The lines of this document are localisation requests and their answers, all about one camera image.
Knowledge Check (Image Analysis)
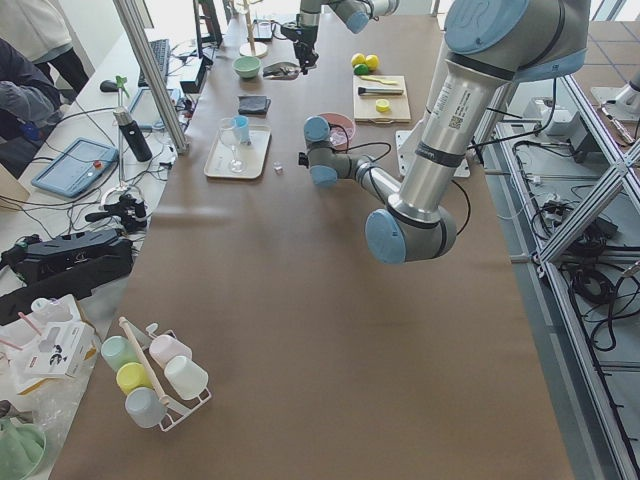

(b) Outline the blue teach pendant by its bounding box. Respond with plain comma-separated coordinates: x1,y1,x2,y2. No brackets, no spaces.
31,138,118,198

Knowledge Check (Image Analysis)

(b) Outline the white product box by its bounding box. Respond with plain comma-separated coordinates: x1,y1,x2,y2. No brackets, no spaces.
11,321,96,395

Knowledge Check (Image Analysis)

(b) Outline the beige serving tray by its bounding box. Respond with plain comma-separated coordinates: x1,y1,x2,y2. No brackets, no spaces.
204,124,271,180

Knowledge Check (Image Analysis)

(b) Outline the black keyboard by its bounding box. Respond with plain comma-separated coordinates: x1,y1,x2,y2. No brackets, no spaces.
148,39,171,83

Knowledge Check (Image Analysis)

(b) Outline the green lime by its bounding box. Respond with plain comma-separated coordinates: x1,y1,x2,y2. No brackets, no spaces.
353,64,370,76

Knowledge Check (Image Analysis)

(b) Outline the standing person white shirt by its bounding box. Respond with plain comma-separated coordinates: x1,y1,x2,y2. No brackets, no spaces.
1,0,89,102

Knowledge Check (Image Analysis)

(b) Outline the yellow cup on rack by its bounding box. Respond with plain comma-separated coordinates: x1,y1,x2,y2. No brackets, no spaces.
116,362,152,395

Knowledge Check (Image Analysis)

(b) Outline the dark folded cloth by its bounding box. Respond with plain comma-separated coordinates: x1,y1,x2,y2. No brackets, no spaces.
238,95,271,116

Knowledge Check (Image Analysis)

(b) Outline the black thermos bottle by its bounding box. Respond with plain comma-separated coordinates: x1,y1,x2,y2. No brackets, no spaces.
113,106,153,162

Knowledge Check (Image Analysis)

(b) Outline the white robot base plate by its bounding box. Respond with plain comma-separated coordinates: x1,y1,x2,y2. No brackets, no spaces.
395,128,447,177

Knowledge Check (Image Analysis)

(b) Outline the black equipment case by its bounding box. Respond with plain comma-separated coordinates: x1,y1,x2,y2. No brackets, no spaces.
1,229,133,326

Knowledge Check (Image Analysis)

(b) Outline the green cup on rack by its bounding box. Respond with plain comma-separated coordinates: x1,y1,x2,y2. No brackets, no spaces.
100,335,138,373

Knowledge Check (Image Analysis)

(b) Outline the mint green bowl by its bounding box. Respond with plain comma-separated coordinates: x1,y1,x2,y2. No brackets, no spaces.
232,56,262,79

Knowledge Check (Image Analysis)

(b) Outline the steel ice scoop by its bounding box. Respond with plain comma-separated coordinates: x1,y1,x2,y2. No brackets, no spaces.
262,61,301,80

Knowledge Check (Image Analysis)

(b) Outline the pink cup on rack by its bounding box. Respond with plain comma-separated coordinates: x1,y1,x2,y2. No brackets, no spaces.
149,334,192,368

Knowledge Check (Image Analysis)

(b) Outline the clear wine glass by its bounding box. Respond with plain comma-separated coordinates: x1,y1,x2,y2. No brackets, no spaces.
219,117,246,174

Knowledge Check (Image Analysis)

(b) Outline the seated person dark jacket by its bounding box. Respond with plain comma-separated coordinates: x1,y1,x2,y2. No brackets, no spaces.
0,38,64,179

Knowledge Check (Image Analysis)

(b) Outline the black glass tray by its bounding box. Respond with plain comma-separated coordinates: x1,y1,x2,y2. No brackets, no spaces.
252,19,275,42

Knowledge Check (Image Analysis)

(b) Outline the steel muddler black tip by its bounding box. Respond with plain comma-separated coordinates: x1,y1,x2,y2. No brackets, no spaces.
357,86,404,96

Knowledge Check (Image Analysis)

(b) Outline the pink ice bowl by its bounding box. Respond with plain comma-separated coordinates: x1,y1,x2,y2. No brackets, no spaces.
319,112,356,149

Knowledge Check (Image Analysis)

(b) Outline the yellow lemon slice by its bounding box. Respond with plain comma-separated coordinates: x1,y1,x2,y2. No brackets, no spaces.
376,99,390,112

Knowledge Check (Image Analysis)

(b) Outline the white cup on rack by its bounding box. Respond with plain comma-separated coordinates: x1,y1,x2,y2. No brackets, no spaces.
164,355,209,400

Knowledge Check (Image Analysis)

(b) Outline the aluminium frame post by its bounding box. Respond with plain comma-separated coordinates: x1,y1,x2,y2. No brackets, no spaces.
113,0,189,155

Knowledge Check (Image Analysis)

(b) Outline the grey blue cup on rack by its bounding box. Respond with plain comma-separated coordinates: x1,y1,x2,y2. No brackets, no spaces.
125,387,167,428

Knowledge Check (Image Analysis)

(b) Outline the wooden cutting board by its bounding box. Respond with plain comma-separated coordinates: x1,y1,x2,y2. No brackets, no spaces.
353,75,411,123

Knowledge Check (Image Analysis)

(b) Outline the yellow plastic knife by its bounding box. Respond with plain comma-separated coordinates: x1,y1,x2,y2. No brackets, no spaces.
359,75,398,85

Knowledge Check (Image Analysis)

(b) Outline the green bowl with cloth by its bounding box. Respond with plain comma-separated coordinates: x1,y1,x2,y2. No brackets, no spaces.
1,400,46,479

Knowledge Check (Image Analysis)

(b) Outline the wooden rack handle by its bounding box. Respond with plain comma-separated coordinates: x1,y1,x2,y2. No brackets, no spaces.
118,316,169,406

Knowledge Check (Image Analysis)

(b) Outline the wooden glass stand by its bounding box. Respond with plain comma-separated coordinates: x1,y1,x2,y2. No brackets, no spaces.
233,0,268,58

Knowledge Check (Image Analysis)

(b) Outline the black computer mouse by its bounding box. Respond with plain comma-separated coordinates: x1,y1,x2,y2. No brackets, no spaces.
99,80,119,93

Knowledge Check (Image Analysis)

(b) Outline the white cup rack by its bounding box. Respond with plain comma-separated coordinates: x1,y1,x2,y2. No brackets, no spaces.
127,319,214,433

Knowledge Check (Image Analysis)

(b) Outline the blue plastic cup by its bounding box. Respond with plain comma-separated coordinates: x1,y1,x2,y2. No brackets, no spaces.
233,115,251,145

